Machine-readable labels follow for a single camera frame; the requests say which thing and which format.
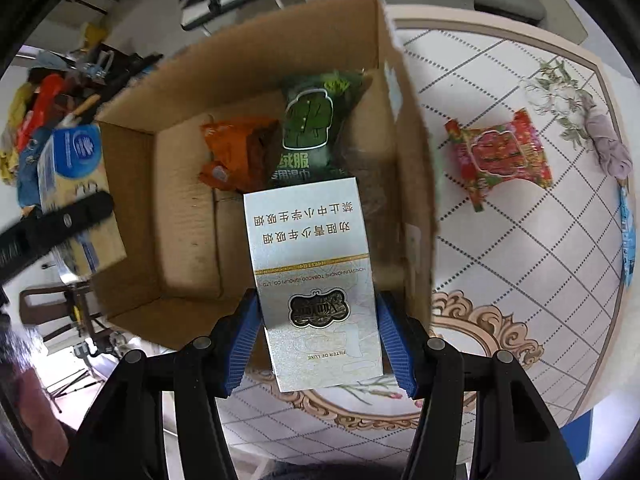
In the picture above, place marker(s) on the orange snack packet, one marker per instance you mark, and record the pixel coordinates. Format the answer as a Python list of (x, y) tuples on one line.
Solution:
[(237, 152)]

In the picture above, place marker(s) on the blue packet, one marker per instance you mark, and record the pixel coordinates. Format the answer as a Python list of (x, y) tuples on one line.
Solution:
[(627, 235)]

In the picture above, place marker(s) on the green snack packet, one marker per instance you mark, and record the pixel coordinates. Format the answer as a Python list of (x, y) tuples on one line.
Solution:
[(307, 125)]

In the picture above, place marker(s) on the pile of colourful clutter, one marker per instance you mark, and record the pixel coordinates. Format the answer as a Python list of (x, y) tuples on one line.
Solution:
[(45, 100)]

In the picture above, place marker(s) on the red snack packet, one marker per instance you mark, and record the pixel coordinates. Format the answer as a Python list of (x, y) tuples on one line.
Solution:
[(497, 157)]

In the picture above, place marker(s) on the brown cardboard box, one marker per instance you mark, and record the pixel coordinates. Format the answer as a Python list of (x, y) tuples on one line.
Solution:
[(185, 200)]

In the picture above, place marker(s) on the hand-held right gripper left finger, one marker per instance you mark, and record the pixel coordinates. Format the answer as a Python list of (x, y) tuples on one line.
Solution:
[(244, 345)]

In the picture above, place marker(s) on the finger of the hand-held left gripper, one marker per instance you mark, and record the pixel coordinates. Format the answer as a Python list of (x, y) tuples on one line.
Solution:
[(60, 222)]

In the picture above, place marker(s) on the blue label cardboard box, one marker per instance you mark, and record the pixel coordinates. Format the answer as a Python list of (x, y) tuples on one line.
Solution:
[(75, 160)]

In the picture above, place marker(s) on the white cigarette box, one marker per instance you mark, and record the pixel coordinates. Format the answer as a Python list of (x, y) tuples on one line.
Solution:
[(310, 260)]

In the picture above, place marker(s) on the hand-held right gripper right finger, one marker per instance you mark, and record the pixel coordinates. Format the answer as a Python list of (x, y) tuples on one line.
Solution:
[(396, 347)]

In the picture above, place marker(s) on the lilac scrunchie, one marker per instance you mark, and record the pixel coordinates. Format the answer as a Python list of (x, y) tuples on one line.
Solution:
[(612, 147)]

